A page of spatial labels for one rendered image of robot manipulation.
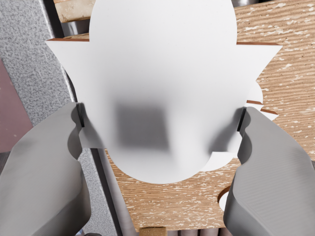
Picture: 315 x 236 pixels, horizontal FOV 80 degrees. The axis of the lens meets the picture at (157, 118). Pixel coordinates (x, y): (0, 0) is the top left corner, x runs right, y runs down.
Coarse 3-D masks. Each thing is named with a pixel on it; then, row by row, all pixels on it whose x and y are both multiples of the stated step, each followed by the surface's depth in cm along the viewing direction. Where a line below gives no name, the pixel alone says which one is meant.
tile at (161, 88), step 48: (96, 0) 9; (144, 0) 9; (192, 0) 9; (96, 48) 10; (144, 48) 10; (192, 48) 10; (240, 48) 10; (96, 96) 11; (144, 96) 11; (192, 96) 11; (240, 96) 11; (96, 144) 13; (144, 144) 13; (192, 144) 13
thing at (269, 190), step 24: (240, 120) 11; (264, 120) 9; (240, 144) 9; (264, 144) 8; (288, 144) 8; (240, 168) 7; (264, 168) 7; (288, 168) 7; (312, 168) 7; (240, 192) 6; (264, 192) 6; (288, 192) 6; (312, 192) 6; (240, 216) 6; (264, 216) 5; (288, 216) 5; (312, 216) 5
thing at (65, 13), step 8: (72, 0) 18; (80, 0) 18; (88, 0) 18; (56, 8) 18; (64, 8) 18; (72, 8) 18; (80, 8) 18; (88, 8) 18; (64, 16) 18; (72, 16) 18; (80, 16) 18; (88, 16) 18
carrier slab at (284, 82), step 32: (288, 0) 19; (256, 32) 21; (288, 32) 21; (288, 64) 22; (288, 96) 25; (288, 128) 27; (128, 192) 35; (160, 192) 35; (192, 192) 35; (160, 224) 40; (192, 224) 40; (224, 224) 40
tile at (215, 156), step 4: (248, 100) 20; (248, 104) 20; (252, 104) 20; (256, 104) 20; (260, 104) 20; (256, 108) 20; (260, 108) 20; (216, 152) 23; (220, 152) 23; (224, 152) 23; (228, 152) 23; (212, 156) 24; (216, 156) 23; (212, 160) 24; (216, 160) 24; (208, 164) 24
